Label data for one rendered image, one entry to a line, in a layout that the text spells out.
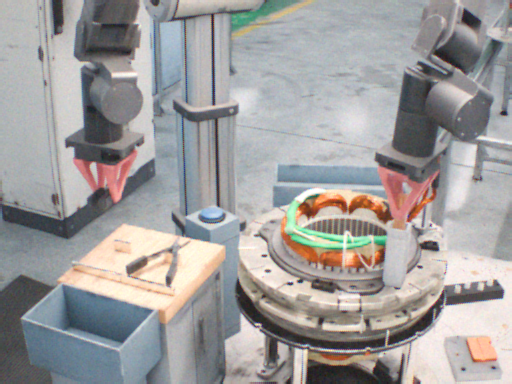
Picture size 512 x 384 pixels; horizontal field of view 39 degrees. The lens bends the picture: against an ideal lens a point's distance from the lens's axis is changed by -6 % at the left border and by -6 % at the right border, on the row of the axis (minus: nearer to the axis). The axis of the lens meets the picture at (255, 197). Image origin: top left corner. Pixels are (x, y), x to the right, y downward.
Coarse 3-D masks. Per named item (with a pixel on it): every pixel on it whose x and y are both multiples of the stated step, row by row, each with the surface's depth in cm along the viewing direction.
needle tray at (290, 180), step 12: (276, 168) 147; (288, 168) 149; (300, 168) 149; (312, 168) 149; (324, 168) 149; (336, 168) 149; (348, 168) 148; (360, 168) 148; (372, 168) 148; (276, 180) 148; (288, 180) 151; (300, 180) 150; (312, 180) 150; (324, 180) 150; (336, 180) 150; (348, 180) 150; (360, 180) 149; (372, 180) 149; (276, 192) 140; (288, 192) 140; (300, 192) 140; (360, 192) 139; (372, 192) 139; (384, 192) 139; (276, 204) 142; (288, 204) 141
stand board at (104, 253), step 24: (144, 240) 121; (168, 240) 122; (192, 240) 122; (96, 264) 114; (120, 264) 115; (168, 264) 115; (192, 264) 115; (216, 264) 118; (96, 288) 108; (120, 288) 108; (192, 288) 111; (168, 312) 105
